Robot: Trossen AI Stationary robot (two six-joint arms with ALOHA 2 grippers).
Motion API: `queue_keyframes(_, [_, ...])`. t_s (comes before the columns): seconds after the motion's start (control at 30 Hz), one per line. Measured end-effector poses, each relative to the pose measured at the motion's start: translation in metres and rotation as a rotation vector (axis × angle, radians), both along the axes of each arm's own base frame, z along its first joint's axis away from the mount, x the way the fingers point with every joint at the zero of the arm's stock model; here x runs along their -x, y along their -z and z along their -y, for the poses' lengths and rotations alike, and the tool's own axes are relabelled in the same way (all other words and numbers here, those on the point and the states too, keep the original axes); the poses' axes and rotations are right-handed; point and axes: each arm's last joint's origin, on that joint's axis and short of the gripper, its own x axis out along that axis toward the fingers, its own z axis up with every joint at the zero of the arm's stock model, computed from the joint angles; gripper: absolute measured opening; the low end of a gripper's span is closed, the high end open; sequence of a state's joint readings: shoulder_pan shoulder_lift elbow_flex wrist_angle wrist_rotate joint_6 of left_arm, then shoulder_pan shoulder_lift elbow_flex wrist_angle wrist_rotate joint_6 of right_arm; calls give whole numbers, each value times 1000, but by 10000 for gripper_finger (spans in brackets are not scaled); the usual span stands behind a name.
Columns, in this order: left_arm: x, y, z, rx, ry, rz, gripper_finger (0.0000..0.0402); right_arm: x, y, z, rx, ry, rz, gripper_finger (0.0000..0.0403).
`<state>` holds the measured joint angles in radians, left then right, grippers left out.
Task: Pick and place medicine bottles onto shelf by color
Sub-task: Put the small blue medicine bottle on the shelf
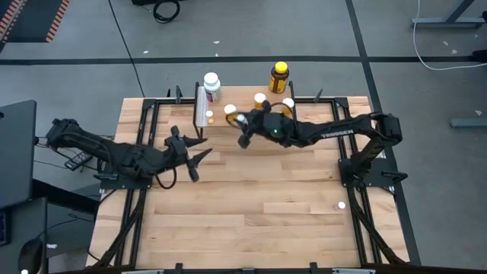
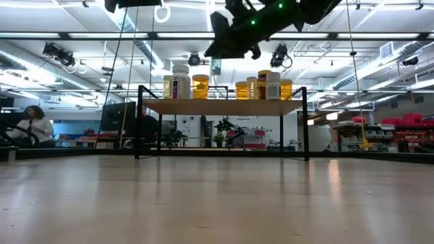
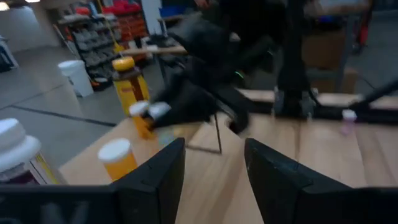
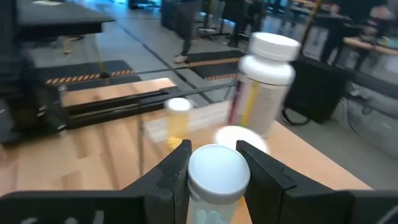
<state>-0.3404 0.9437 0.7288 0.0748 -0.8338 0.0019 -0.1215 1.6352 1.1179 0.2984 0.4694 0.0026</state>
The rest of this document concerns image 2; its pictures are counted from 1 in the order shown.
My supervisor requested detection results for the yellow pill vial white cap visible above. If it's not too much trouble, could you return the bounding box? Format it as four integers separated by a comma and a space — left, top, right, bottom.
163, 75, 174, 100
245, 76, 258, 100

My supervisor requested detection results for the red and white cart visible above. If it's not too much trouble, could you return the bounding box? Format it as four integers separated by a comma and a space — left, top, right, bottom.
243, 127, 268, 150

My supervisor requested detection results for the hanging cord yellow hook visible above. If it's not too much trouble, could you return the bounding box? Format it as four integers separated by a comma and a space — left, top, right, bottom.
344, 0, 374, 150

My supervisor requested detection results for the black hanging camera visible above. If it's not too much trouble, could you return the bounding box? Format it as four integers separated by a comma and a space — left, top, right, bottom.
269, 42, 294, 69

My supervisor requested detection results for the black computer screen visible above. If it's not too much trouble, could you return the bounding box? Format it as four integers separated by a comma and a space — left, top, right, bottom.
100, 100, 137, 132

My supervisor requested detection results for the wooden shelf black metal frame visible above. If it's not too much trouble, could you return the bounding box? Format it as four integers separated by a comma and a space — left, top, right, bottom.
134, 84, 310, 162

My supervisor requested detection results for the black aluminium table frame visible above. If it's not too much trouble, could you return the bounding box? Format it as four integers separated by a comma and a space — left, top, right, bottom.
0, 145, 434, 166

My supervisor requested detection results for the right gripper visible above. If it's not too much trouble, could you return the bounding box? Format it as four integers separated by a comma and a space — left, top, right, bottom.
204, 11, 273, 60

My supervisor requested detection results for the black hanging cord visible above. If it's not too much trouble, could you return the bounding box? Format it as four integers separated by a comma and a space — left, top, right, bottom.
94, 6, 129, 149

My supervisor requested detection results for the black ceiling spotlight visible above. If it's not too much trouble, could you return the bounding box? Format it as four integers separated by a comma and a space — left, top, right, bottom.
187, 52, 202, 67

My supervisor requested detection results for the black ceiling light cluster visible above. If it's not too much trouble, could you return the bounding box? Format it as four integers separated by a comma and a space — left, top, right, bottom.
41, 41, 77, 68

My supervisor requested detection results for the amber bottle yellow cap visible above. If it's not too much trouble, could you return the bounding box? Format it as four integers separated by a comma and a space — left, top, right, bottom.
256, 69, 272, 100

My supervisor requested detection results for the person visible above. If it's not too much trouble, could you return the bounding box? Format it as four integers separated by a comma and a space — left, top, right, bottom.
137, 104, 159, 147
12, 104, 55, 148

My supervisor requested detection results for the shelf with red bins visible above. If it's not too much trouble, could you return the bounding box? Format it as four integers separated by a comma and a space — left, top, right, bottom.
333, 113, 434, 154

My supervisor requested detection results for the black overhead light bar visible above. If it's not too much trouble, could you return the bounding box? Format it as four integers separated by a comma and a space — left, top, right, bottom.
0, 30, 434, 42

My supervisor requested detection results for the large white supplement bottle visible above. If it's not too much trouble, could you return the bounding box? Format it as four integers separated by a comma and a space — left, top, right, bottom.
172, 64, 191, 100

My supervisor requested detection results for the small potted plant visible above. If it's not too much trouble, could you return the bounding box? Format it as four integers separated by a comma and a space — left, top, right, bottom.
212, 132, 226, 148

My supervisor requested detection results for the white cable loop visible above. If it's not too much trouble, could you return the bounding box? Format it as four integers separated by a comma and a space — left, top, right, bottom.
153, 2, 172, 24

